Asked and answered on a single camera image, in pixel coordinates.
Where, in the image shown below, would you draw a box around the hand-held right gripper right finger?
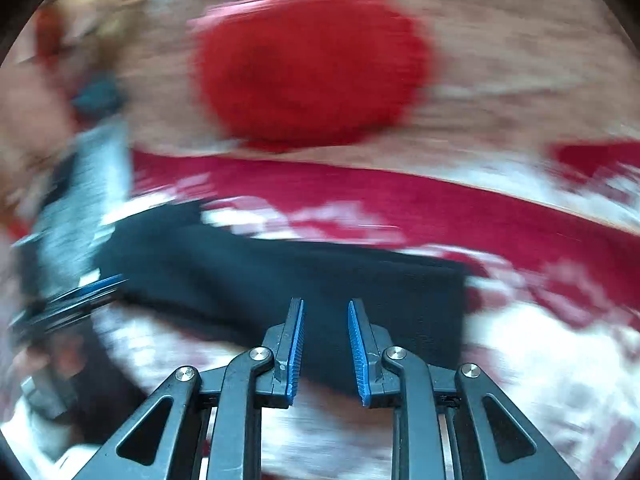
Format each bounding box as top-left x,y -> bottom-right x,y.
348,298 -> 581,480

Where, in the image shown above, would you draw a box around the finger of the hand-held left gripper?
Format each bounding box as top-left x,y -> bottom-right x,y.
9,273 -> 127,342

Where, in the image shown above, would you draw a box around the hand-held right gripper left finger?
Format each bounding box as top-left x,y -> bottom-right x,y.
72,298 -> 305,480

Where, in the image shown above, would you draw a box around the black pants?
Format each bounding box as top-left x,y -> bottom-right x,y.
94,204 -> 475,397

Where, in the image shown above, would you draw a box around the person's left forearm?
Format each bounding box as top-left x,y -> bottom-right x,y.
0,55 -> 81,226

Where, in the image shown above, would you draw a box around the red and white patterned blanket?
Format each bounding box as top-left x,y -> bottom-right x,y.
0,140 -> 640,480

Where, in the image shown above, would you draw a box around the red cloth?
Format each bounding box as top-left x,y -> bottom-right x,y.
191,0 -> 437,154

